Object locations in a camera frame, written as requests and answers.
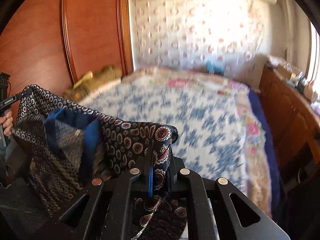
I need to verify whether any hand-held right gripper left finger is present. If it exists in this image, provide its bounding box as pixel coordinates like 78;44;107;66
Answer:
35;150;153;240

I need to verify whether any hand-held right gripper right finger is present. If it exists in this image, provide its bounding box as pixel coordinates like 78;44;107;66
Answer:
167;155;290;240

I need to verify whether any dark blue circle-patterned shirt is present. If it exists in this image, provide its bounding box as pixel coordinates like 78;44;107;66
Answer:
11;84;188;240

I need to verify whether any person's left hand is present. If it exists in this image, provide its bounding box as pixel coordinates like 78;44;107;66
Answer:
0;111;13;137

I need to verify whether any woven straw pillow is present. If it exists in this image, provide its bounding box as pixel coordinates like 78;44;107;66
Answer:
62;65;123;100

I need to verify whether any pink floral bedspread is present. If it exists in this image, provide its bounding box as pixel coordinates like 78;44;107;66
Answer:
120;66;273;218

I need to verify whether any wooden slatted wardrobe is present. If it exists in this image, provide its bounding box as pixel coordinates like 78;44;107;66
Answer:
0;0;134;130

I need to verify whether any dark blue blanket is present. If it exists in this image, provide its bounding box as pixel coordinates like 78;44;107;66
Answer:
247;89;285;220

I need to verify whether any teal plastic item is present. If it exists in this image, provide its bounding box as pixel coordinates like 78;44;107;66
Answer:
204;61;224;74

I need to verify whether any wooden sideboard cabinet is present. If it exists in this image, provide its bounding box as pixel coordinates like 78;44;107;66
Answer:
259;62;320;170

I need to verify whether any sheer circle-patterned curtain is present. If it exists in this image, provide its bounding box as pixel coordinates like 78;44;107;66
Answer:
129;0;270;73

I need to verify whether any cardboard box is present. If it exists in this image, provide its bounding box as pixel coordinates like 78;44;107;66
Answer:
278;64;299;80

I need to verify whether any window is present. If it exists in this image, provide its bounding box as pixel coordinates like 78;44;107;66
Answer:
307;20;320;100

